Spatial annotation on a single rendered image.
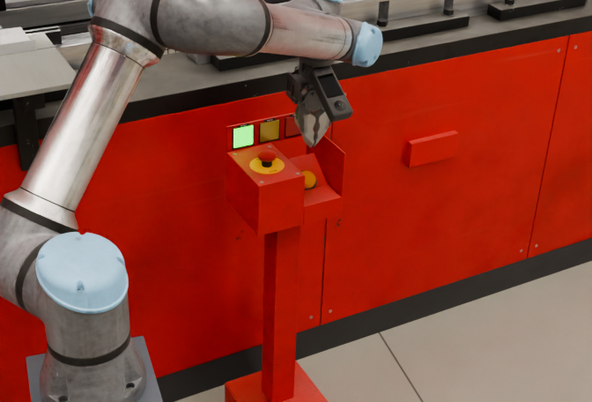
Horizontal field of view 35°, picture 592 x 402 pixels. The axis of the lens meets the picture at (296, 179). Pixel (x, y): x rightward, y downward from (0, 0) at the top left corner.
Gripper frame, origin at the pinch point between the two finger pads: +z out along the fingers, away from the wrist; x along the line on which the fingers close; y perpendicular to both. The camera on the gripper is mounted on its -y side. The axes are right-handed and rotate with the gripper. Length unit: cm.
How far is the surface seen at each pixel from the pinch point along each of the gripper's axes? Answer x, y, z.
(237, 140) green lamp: 12.8, 9.8, 2.1
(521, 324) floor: -79, 1, 82
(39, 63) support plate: 50, 22, -16
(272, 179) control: 11.4, -4.2, 3.4
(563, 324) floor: -90, -4, 82
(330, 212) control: -2.0, -6.5, 13.8
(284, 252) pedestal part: 6.0, -2.4, 25.5
